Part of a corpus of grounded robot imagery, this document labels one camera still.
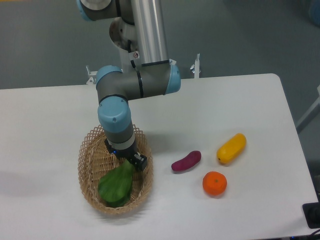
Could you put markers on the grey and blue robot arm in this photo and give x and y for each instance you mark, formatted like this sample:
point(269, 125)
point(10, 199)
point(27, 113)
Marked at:
point(137, 29)

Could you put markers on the yellow vegetable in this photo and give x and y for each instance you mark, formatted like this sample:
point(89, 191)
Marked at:
point(231, 149)

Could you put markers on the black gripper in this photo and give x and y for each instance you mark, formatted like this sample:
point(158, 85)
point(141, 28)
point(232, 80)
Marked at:
point(138, 160)

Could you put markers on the white table leg frame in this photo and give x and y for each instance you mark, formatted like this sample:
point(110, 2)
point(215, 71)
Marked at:
point(309, 115)

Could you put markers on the purple sweet potato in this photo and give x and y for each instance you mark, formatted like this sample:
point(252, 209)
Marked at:
point(188, 162)

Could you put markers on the green bok choy vegetable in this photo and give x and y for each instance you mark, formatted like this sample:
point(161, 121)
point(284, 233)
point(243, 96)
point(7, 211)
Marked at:
point(116, 186)

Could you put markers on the blue object top right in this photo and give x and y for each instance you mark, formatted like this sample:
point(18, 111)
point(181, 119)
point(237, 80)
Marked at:
point(314, 11)

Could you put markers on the woven wicker basket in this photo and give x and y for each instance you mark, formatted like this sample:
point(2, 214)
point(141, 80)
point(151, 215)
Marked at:
point(95, 161)

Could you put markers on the black device at table edge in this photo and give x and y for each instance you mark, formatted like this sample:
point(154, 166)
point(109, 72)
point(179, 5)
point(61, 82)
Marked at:
point(312, 214)

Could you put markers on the orange mandarin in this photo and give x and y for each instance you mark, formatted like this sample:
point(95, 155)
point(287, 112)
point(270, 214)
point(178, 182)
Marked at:
point(214, 183)

